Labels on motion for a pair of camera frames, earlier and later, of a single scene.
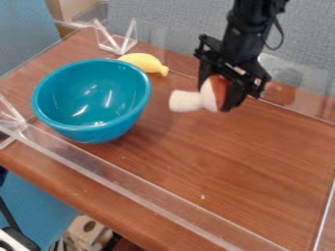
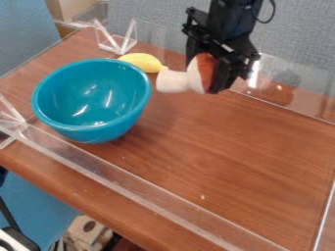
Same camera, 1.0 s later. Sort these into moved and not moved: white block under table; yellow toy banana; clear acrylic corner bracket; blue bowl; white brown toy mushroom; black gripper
Moved: white brown toy mushroom; black gripper
Not moved: yellow toy banana; blue bowl; clear acrylic corner bracket; white block under table
